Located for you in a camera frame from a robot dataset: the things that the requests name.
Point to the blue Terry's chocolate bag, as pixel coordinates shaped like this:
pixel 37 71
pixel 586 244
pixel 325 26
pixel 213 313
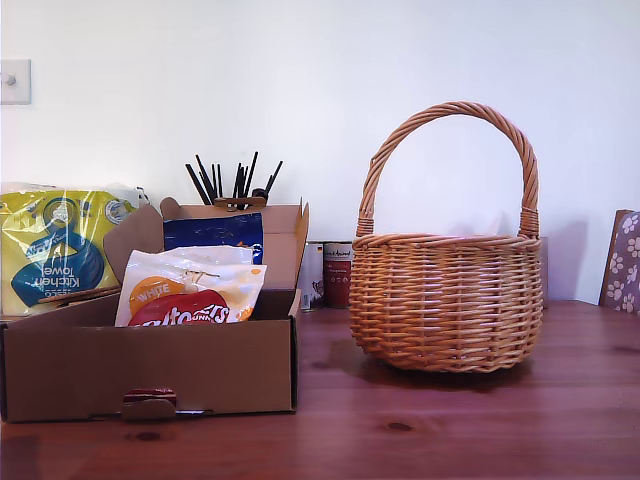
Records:
pixel 210 230

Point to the white and red Maltesers bag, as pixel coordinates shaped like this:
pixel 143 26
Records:
pixel 170 272

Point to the brown cardboard box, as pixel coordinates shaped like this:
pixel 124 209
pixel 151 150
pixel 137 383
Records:
pixel 150 360

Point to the white label tin can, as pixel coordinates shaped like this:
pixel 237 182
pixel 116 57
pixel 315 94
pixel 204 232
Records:
pixel 314 275

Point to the red label tin can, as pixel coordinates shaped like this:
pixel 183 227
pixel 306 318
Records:
pixel 337 280

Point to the black sticks in wooden holder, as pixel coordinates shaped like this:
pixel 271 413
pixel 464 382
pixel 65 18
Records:
pixel 239 201

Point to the white tissue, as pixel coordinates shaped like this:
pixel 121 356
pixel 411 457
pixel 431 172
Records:
pixel 504 225

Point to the yellow kitchen towel pack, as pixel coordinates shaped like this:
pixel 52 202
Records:
pixel 50 240

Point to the paw print cushion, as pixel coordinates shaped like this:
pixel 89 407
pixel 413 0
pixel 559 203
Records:
pixel 627 265

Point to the white wall light switch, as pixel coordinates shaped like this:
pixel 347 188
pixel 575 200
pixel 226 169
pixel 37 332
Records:
pixel 21 92

